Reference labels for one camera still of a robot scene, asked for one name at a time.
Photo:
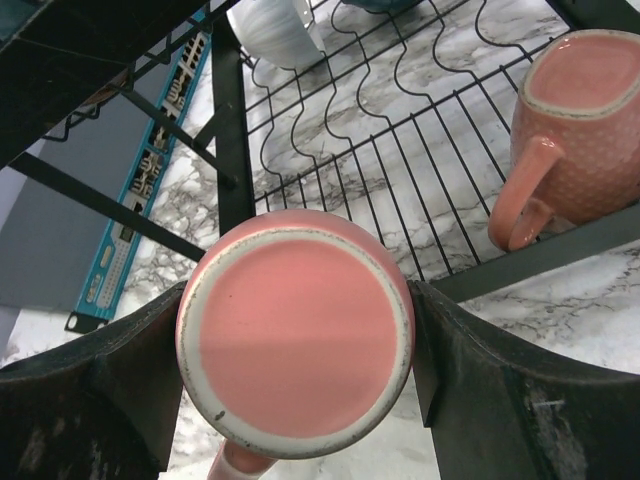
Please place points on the black wire dish rack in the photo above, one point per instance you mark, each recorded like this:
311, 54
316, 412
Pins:
404, 128

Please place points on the white bowl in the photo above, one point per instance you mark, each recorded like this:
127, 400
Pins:
282, 32

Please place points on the dark grey flat box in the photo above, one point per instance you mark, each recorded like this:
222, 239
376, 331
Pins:
75, 207

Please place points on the printed salmon coffee mug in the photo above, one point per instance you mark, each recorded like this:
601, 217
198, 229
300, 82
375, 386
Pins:
574, 137

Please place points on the plain pink mug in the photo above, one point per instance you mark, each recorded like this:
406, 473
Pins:
294, 338

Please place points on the dark bowl beige inside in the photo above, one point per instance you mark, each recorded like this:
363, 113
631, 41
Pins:
381, 6

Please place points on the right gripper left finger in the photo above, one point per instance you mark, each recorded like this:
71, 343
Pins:
102, 406

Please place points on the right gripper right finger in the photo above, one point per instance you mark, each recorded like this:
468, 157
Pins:
500, 407

